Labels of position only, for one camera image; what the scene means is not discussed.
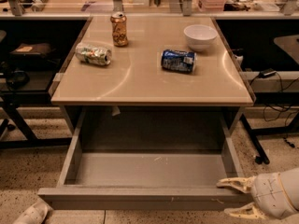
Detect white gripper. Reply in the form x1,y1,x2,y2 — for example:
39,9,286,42
216,172,296,219

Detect grey top drawer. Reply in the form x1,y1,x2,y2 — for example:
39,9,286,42
38,107,251,210

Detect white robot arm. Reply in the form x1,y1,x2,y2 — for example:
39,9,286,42
217,168,299,219

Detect grey drawer cabinet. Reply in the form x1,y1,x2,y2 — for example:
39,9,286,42
50,14,255,142

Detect black power adapter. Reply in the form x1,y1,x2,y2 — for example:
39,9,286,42
259,68,276,78

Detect crushed blue soda can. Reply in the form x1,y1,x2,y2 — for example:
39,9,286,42
161,49,196,74

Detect white bowl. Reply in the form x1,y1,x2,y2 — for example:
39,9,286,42
184,24,218,51

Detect upright gold soda can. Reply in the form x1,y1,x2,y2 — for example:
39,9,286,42
110,11,128,47

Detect dark bag on shelf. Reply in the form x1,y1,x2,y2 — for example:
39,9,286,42
9,43,55,59

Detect black headphones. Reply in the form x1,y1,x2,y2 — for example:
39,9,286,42
0,62,30,90

